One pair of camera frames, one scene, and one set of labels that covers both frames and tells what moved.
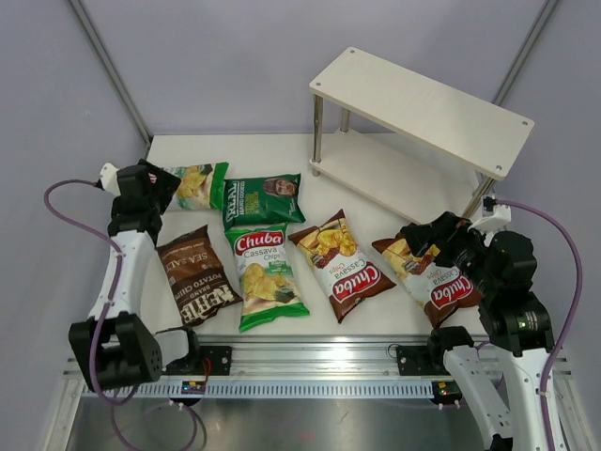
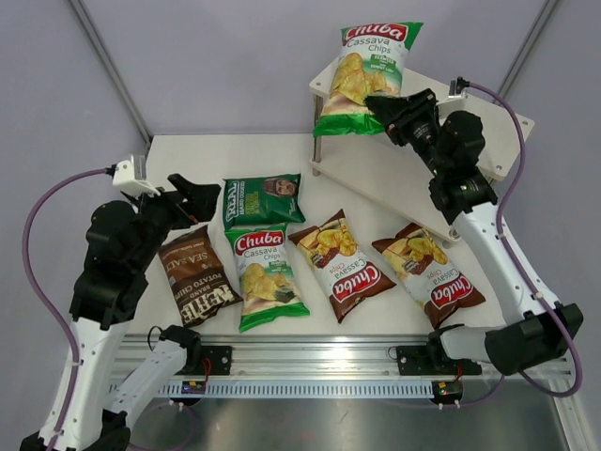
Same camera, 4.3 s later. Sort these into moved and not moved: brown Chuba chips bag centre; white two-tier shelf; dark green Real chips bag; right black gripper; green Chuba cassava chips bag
Moved: green Chuba cassava chips bag; right black gripper
Not moved: dark green Real chips bag; brown Chuba chips bag centre; white two-tier shelf
